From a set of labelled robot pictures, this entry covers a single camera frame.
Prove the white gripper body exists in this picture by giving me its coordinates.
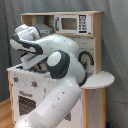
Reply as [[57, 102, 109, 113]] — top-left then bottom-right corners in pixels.
[[20, 53, 46, 70]]

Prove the silver toy pot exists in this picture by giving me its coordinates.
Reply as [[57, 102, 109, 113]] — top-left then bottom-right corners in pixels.
[[34, 63, 48, 72]]

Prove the white microwave door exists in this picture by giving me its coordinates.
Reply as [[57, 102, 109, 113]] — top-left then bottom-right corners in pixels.
[[55, 15, 92, 34]]

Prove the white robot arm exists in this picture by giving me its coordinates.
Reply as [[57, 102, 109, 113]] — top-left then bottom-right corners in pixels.
[[10, 24, 86, 128]]

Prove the wooden toy kitchen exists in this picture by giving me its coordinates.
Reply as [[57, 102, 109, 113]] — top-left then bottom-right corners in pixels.
[[8, 11, 114, 128]]

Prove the left red oven knob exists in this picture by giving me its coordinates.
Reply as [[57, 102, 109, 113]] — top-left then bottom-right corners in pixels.
[[13, 77, 19, 84]]

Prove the red oven knob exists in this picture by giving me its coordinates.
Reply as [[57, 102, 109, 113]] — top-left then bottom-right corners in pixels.
[[13, 77, 19, 84], [31, 81, 37, 88]]

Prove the right red oven knob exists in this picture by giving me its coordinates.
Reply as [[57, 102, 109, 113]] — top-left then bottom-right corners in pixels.
[[31, 81, 37, 88]]

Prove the grey range hood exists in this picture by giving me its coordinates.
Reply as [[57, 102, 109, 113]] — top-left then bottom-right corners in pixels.
[[35, 24, 53, 35]]

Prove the oven door with window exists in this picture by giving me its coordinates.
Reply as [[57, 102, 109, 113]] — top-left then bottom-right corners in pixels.
[[18, 91, 36, 115]]

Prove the black toy faucet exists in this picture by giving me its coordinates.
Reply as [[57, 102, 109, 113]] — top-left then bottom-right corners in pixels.
[[78, 51, 94, 69]]

